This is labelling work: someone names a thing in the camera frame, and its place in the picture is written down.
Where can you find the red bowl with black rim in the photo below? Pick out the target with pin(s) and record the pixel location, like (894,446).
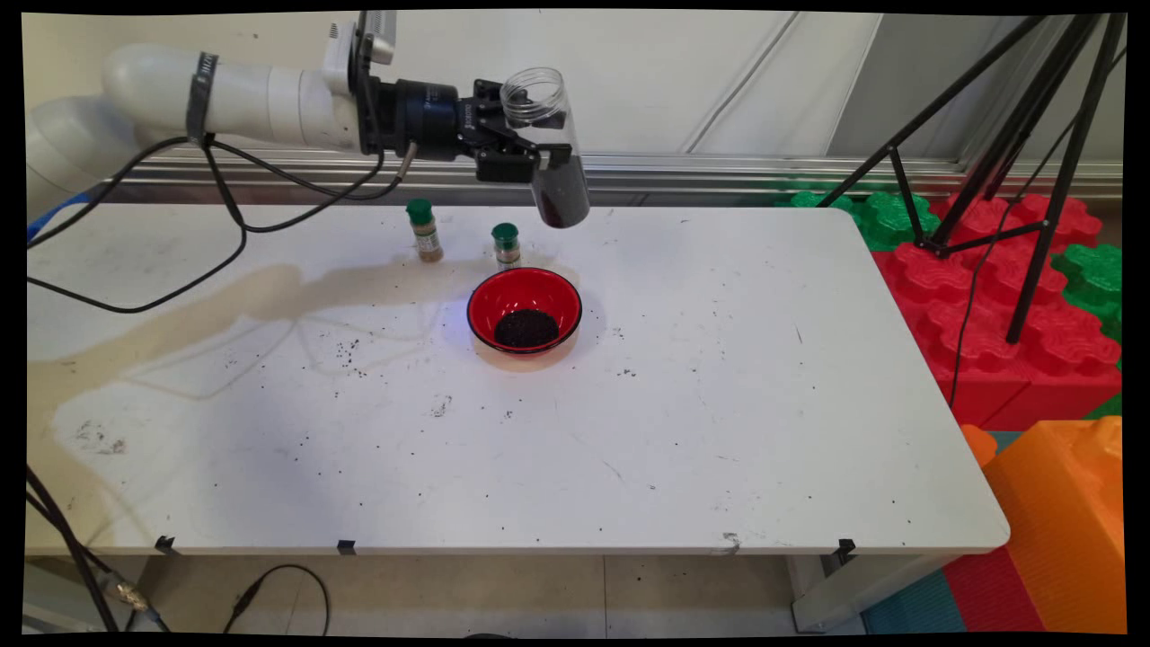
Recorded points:
(490,305)

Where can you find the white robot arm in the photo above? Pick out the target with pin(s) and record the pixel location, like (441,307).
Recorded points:
(260,99)

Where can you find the clear jar with black granules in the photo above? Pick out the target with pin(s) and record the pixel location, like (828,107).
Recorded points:
(561,198)

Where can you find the teal floor mat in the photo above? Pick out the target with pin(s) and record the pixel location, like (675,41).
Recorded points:
(912,607)

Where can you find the blue foam block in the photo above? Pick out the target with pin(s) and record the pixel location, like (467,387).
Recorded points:
(54,218)

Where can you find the red floor mat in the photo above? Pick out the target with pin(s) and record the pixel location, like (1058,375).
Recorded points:
(988,593)

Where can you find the large orange foam block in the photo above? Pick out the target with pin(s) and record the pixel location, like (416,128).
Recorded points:
(1069,530)

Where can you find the green capped spice bottle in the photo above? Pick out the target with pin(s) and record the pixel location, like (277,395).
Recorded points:
(426,235)
(507,247)

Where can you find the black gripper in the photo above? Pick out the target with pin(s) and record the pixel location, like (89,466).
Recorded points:
(422,117)

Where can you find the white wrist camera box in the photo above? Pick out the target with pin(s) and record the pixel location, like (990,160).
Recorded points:
(373,31)

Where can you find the white table leg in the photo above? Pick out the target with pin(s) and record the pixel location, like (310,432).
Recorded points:
(862,589)

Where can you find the pile of black granules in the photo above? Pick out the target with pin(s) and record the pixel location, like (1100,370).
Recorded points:
(526,329)

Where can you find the black tripod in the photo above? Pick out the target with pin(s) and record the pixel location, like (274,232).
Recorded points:
(1051,135)

